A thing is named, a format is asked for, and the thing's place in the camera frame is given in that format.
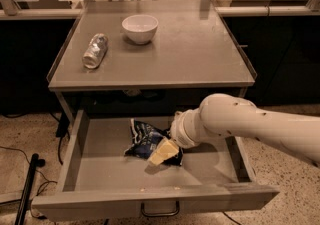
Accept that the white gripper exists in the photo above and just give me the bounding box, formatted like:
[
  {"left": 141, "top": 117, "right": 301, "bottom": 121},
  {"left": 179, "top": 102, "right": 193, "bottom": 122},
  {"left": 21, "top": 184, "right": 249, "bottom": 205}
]
[{"left": 147, "top": 109, "right": 208, "bottom": 166}]

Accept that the blue chip bag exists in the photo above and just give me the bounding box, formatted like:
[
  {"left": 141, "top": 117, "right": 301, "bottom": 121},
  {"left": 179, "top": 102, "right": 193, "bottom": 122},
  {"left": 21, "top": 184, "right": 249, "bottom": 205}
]
[{"left": 124, "top": 119, "right": 183, "bottom": 166}]

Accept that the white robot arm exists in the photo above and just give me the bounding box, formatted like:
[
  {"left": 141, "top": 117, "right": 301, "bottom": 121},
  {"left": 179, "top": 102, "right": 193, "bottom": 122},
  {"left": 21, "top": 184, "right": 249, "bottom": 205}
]
[{"left": 148, "top": 94, "right": 320, "bottom": 166}]

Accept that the grey open drawer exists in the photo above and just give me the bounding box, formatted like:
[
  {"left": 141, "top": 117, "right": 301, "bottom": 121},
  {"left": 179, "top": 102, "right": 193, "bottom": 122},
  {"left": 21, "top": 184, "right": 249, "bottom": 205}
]
[{"left": 32, "top": 110, "right": 279, "bottom": 222}]

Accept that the grey counter cabinet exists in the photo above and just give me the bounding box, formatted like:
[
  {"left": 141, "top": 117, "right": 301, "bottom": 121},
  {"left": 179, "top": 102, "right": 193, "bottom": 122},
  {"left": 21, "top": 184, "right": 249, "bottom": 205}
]
[{"left": 46, "top": 0, "right": 258, "bottom": 127}]

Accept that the white ceramic bowl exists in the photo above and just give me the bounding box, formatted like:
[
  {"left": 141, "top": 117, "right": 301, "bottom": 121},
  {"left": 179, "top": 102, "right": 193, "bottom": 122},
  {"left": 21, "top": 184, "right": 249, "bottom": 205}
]
[{"left": 122, "top": 14, "right": 159, "bottom": 44}]

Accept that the crushed clear plastic bottle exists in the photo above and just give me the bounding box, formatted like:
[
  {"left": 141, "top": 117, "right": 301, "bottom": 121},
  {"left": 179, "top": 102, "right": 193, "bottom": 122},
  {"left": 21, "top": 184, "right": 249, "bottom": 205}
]
[{"left": 82, "top": 33, "right": 108, "bottom": 69}]

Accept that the black pole on floor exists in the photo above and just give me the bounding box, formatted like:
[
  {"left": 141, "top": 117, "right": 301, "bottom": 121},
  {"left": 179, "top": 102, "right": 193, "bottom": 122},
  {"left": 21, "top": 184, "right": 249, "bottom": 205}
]
[{"left": 14, "top": 153, "right": 45, "bottom": 225}]

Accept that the black metal drawer handle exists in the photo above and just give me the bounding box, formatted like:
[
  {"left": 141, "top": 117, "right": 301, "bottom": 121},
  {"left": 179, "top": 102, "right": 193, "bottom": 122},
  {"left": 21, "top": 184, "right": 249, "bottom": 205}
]
[{"left": 140, "top": 201, "right": 180, "bottom": 218}]

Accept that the black floor cable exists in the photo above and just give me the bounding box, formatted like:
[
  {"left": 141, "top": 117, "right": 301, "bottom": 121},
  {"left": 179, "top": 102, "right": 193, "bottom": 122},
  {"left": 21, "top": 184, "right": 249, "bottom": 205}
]
[{"left": 0, "top": 145, "right": 58, "bottom": 200}]

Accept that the white horizontal rail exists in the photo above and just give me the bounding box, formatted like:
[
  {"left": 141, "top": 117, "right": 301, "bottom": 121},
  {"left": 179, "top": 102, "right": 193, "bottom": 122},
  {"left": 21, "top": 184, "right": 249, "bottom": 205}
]
[{"left": 0, "top": 4, "right": 320, "bottom": 21}]

